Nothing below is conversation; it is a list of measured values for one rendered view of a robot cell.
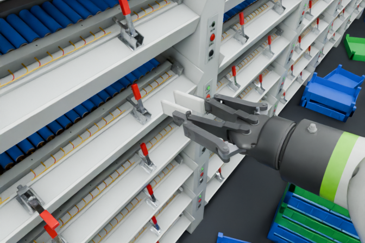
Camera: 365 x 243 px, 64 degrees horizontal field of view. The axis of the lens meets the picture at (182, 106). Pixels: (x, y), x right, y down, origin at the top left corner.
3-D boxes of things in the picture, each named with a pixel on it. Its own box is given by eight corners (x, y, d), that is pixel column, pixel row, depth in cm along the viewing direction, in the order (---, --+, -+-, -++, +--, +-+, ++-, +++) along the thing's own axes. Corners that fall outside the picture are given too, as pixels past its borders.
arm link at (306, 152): (352, 113, 38) (327, 157, 33) (336, 172, 45) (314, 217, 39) (304, 100, 41) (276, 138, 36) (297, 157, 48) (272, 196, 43)
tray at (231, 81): (285, 49, 131) (303, 25, 120) (208, 124, 97) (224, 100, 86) (250, 23, 136) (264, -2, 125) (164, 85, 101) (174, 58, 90)
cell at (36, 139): (24, 121, 57) (45, 144, 56) (16, 127, 56) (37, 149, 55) (23, 116, 55) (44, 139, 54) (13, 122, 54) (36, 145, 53)
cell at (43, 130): (34, 116, 58) (55, 138, 57) (25, 121, 57) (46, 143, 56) (32, 111, 57) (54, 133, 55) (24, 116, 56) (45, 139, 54)
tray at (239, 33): (296, 8, 119) (317, -22, 108) (212, 78, 84) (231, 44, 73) (257, -19, 123) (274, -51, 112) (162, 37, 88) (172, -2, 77)
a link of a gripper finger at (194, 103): (201, 101, 51) (204, 98, 52) (172, 90, 55) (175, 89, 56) (203, 114, 53) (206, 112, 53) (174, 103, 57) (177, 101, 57)
